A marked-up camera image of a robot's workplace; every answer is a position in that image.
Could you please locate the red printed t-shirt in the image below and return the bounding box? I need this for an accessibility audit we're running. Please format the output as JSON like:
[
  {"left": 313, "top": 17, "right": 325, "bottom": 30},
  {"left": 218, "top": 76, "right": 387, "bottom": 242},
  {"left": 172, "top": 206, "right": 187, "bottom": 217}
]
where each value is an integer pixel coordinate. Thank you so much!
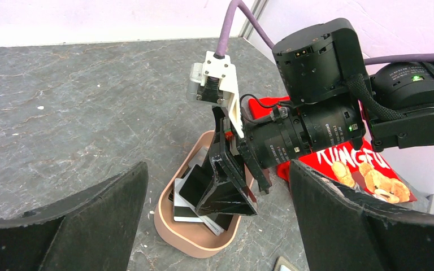
[{"left": 248, "top": 96, "right": 418, "bottom": 204}]

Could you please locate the grey card holder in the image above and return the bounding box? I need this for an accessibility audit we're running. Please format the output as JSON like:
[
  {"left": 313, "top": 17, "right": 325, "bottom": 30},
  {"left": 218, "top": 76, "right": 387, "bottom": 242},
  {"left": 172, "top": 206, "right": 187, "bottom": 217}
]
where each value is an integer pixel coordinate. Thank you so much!
[{"left": 273, "top": 256, "right": 299, "bottom": 271}]

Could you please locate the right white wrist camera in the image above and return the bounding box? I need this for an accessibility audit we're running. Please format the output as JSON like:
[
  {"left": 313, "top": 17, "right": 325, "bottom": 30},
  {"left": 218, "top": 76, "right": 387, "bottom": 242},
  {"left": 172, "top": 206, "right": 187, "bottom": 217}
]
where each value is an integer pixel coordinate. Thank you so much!
[{"left": 186, "top": 51, "right": 244, "bottom": 138}]

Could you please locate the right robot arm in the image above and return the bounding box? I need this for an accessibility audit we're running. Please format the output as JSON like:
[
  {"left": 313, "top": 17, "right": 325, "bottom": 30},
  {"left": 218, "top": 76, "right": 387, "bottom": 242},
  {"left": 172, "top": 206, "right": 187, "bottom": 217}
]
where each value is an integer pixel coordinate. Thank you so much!
[{"left": 188, "top": 18, "right": 434, "bottom": 216}]

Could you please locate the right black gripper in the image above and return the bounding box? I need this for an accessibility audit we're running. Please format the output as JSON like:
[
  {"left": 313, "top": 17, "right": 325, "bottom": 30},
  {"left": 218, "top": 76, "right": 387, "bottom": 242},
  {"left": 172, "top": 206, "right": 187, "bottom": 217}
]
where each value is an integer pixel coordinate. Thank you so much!
[{"left": 196, "top": 107, "right": 272, "bottom": 216}]

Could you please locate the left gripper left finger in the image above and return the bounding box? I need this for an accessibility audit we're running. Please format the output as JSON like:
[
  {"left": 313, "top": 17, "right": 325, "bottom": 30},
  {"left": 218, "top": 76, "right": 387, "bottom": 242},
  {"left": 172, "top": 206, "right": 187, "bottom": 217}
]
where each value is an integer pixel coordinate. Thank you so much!
[{"left": 0, "top": 162, "right": 149, "bottom": 270}]

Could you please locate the grey credit card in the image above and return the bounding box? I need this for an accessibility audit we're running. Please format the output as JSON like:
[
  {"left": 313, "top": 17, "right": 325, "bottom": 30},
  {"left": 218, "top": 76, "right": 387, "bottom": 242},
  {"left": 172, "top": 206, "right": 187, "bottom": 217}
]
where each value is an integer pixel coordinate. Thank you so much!
[{"left": 171, "top": 146, "right": 224, "bottom": 235}]

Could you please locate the pink oval tray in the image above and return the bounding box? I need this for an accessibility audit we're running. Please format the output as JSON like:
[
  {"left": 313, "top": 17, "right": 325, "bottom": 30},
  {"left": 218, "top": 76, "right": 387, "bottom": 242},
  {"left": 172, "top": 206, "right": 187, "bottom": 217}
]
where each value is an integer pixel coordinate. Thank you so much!
[{"left": 154, "top": 130, "right": 241, "bottom": 259}]

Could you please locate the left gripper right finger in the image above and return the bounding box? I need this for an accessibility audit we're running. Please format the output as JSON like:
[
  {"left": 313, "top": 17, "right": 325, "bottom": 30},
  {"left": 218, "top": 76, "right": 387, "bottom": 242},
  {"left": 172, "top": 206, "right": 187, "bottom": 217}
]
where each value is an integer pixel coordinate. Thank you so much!
[{"left": 289, "top": 160, "right": 434, "bottom": 270}]

